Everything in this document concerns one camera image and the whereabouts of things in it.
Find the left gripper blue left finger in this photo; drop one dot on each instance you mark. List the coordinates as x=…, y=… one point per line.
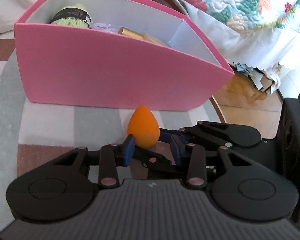
x=112, y=156

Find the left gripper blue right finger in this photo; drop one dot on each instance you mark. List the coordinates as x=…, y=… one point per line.
x=190, y=159

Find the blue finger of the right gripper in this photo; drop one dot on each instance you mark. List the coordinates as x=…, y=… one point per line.
x=150, y=159
x=166, y=134

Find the orange makeup sponge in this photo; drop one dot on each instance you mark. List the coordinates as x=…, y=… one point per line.
x=144, y=127

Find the foundation bottle gold cap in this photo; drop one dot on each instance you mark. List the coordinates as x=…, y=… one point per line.
x=141, y=36

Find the purple plush toy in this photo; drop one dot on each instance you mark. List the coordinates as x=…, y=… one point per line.
x=104, y=27

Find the green yarn ball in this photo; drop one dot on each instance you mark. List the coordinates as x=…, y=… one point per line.
x=73, y=16

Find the checkered floor rug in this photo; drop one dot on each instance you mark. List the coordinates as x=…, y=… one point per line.
x=32, y=133

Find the paper scraps under bed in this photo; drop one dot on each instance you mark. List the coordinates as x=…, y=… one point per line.
x=267, y=80

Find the pink cardboard box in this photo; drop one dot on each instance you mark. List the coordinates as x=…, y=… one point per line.
x=87, y=67

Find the white bed skirt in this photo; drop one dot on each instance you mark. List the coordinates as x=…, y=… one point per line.
x=260, y=48

